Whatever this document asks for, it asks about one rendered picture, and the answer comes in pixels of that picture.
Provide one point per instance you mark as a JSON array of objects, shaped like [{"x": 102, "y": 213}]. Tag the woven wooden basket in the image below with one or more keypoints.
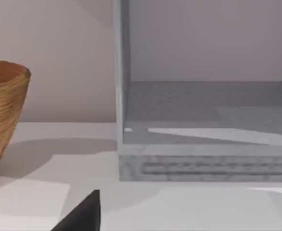
[{"x": 3, "y": 113}]

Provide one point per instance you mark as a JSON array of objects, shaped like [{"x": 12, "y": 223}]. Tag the grey open cabinet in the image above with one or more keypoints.
[{"x": 203, "y": 134}]

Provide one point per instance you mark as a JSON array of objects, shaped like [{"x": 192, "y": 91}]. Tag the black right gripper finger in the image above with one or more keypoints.
[{"x": 85, "y": 215}]

